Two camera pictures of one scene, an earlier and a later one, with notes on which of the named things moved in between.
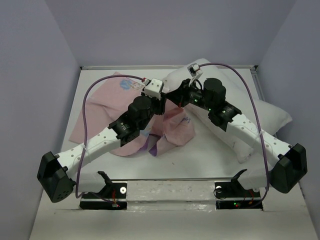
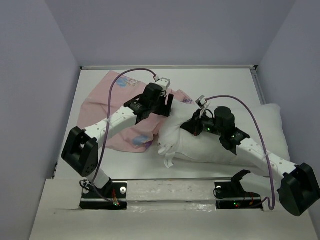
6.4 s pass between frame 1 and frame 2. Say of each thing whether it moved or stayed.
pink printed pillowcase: stayed
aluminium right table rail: stayed
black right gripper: moved
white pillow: moved
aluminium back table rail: stayed
